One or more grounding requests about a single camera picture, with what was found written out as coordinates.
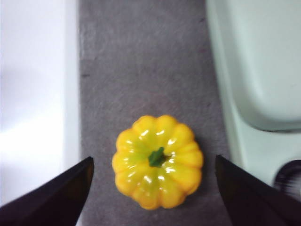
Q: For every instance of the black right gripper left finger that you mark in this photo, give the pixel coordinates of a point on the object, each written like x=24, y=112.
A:
x=51, y=200

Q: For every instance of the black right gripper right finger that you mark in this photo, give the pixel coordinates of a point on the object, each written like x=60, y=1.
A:
x=254, y=200

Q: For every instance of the yellow toy pumpkin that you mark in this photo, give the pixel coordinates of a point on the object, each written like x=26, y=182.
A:
x=157, y=162

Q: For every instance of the chrome control knob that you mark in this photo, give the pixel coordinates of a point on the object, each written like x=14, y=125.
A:
x=290, y=174

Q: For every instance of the mint green breakfast machine base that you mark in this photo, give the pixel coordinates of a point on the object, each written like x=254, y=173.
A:
x=249, y=150

